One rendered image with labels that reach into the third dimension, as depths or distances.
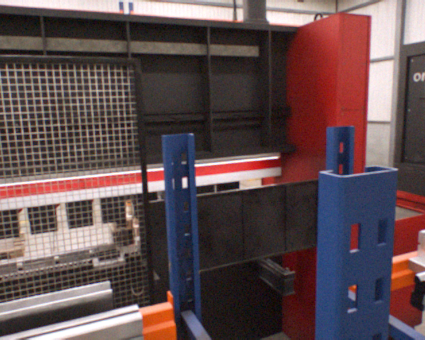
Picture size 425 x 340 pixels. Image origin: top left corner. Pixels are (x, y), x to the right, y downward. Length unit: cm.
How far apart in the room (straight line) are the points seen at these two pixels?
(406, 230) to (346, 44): 136
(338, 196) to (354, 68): 209
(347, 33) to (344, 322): 210
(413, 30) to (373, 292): 977
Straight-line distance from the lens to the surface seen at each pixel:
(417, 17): 1002
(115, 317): 68
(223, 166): 249
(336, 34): 231
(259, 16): 250
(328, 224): 29
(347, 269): 30
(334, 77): 228
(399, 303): 309
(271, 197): 215
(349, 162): 86
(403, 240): 290
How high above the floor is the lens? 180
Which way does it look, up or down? 10 degrees down
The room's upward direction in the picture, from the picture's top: 2 degrees counter-clockwise
